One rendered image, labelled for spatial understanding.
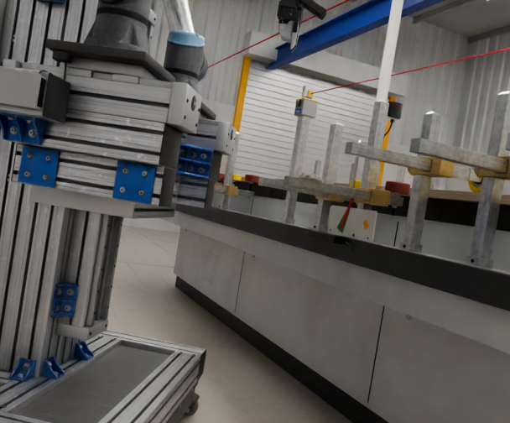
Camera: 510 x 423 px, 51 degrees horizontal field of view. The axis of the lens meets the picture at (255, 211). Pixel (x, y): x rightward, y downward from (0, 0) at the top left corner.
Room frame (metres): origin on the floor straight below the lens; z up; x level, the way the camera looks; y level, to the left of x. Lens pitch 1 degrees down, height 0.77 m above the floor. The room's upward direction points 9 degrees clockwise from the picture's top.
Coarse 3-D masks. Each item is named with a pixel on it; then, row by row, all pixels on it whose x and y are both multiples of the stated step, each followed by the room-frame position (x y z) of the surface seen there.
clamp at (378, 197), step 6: (372, 192) 1.70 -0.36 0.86; (378, 192) 1.68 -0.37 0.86; (384, 192) 1.69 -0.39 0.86; (390, 192) 1.70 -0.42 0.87; (354, 198) 1.79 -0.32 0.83; (372, 198) 1.69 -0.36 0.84; (378, 198) 1.68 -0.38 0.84; (384, 198) 1.69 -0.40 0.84; (372, 204) 1.70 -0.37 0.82; (378, 204) 1.68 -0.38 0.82; (384, 204) 1.69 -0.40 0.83
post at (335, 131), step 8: (336, 128) 1.97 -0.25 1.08; (336, 136) 1.98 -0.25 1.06; (328, 144) 2.00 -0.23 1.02; (336, 144) 1.98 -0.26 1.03; (328, 152) 1.99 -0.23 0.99; (336, 152) 1.98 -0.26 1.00; (328, 160) 1.98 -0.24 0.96; (336, 160) 1.98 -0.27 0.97; (328, 168) 1.97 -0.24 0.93; (328, 176) 1.97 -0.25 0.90; (320, 200) 1.99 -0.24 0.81; (320, 208) 1.98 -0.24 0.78; (328, 208) 1.98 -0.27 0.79; (320, 216) 1.97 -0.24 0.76; (328, 216) 1.98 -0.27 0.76; (320, 224) 1.97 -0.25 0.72
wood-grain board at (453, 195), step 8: (344, 184) 2.18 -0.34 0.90; (432, 192) 1.72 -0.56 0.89; (440, 192) 1.69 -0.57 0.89; (448, 192) 1.66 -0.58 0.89; (456, 192) 1.63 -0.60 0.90; (464, 192) 1.60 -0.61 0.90; (472, 192) 1.57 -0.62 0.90; (480, 192) 1.55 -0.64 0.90; (448, 200) 1.70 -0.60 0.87; (456, 200) 1.63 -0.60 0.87; (464, 200) 1.60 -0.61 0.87; (472, 200) 1.57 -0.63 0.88; (504, 200) 1.47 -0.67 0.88
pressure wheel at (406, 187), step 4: (388, 184) 1.75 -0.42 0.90; (392, 184) 1.74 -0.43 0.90; (396, 184) 1.73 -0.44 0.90; (400, 184) 1.73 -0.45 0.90; (404, 184) 1.73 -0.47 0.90; (408, 184) 1.74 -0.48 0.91; (388, 188) 1.75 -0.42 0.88; (392, 188) 1.74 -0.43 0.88; (396, 188) 1.73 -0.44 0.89; (400, 188) 1.73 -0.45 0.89; (404, 188) 1.73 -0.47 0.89; (408, 188) 1.74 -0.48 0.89; (392, 192) 1.79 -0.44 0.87; (396, 192) 1.74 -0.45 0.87; (400, 192) 1.73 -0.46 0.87; (404, 192) 1.73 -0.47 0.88; (408, 192) 1.74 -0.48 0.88; (392, 208) 1.77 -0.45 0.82; (392, 212) 1.76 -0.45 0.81
